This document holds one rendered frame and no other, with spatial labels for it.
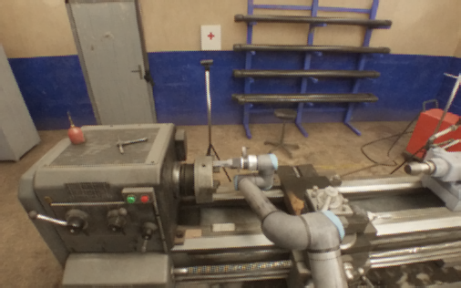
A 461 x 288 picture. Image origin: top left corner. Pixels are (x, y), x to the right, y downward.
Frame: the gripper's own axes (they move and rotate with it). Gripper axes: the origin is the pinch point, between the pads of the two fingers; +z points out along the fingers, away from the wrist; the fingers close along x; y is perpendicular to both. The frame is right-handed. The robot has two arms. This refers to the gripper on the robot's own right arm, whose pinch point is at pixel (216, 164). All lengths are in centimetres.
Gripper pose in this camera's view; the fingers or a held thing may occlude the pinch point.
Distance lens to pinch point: 129.8
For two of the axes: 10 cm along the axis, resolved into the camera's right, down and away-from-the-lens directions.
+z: -10.0, 0.3, -0.6
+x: -0.6, 1.9, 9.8
